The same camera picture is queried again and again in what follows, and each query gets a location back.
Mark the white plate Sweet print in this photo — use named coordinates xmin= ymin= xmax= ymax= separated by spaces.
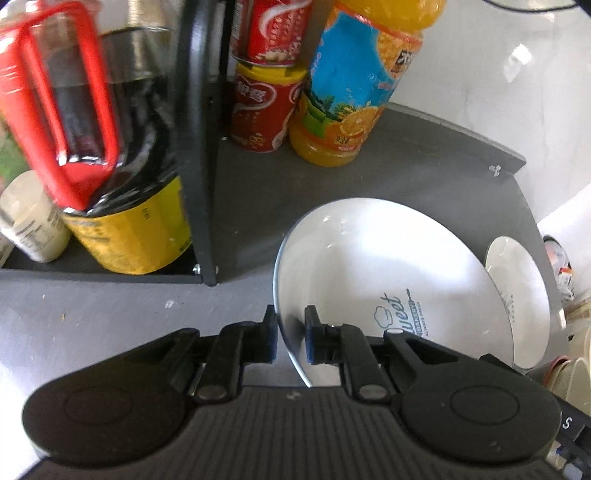
xmin=273 ymin=198 xmax=515 ymax=387

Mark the white plate Bakery print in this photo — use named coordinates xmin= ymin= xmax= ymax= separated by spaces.
xmin=485 ymin=236 xmax=551 ymax=370

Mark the white ceramic bowl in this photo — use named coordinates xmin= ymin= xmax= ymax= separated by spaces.
xmin=546 ymin=325 xmax=590 ymax=415

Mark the black metal shelf rack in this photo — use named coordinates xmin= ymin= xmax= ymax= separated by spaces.
xmin=0 ymin=0 xmax=339 ymax=288

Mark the large soy sauce bottle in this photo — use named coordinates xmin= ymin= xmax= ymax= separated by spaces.
xmin=0 ymin=0 xmax=192 ymax=276

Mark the white pill jar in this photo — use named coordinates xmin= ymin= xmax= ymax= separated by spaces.
xmin=1 ymin=170 xmax=71 ymax=263

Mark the red drink can lower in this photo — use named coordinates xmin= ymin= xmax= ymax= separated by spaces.
xmin=230 ymin=62 xmax=308 ymax=153

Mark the red drink can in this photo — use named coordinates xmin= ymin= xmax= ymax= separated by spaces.
xmin=230 ymin=62 xmax=308 ymax=153
xmin=230 ymin=0 xmax=312 ymax=67

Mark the pot with packets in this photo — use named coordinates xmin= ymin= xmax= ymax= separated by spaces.
xmin=543 ymin=235 xmax=574 ymax=303

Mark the orange juice bottle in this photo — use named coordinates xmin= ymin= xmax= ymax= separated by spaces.
xmin=288 ymin=0 xmax=446 ymax=167

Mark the red drink can upper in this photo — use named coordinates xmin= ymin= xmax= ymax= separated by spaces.
xmin=230 ymin=0 xmax=312 ymax=67

